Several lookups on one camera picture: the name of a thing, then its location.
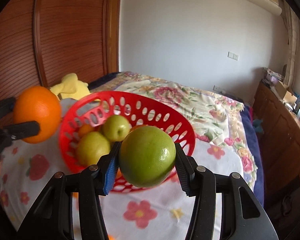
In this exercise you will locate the small tangerine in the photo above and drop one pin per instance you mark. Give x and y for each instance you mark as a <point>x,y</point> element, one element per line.
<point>85,129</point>

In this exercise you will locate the stack of magazines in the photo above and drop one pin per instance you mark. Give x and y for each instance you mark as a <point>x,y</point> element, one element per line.
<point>271,77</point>

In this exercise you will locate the wooden sliding wardrobe door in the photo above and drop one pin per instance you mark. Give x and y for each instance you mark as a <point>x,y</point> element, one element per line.
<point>43,40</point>

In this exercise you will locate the cardboard box on sideboard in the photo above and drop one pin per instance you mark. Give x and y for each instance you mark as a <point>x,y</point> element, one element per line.
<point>284,93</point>

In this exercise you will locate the patterned beige curtain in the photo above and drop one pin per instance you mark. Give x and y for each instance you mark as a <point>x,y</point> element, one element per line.
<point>292,22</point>

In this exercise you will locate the red perforated plastic fruit basket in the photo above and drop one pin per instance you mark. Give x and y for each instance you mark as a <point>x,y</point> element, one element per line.
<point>138,110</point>

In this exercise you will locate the green apple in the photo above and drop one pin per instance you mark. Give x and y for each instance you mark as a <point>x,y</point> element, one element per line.
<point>146,156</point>

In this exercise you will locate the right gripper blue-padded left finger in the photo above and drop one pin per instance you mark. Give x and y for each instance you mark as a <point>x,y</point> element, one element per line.
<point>50,216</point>

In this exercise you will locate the floral bed quilt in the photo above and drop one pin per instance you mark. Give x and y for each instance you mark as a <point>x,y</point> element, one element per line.
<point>215,118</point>

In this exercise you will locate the yellow plush toy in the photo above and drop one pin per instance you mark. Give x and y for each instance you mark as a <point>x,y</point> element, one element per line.
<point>70,87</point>

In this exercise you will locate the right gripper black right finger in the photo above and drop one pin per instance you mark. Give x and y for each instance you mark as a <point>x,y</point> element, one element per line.
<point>243,216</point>

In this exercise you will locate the yellow-green pear with stem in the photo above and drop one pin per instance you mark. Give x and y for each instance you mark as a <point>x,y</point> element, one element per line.
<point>91,148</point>

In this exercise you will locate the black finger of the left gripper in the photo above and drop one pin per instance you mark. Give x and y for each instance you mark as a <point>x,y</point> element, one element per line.
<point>22,130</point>

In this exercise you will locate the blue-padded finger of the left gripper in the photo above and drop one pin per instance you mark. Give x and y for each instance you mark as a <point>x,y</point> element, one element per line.
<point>6,106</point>

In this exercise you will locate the large orange in basket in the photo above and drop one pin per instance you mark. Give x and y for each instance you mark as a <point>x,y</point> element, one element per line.
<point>119,174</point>

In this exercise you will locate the white wall switch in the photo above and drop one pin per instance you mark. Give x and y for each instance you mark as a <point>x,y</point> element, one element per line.
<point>233,56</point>

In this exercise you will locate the long wooden sideboard cabinet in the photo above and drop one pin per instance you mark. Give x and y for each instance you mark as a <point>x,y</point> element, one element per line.
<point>279,144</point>

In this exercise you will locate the round yellow-green apple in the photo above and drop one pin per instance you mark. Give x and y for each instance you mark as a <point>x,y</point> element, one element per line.
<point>116,128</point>

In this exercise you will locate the large orange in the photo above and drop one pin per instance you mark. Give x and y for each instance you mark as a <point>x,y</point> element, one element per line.
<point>38,104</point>
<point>119,174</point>

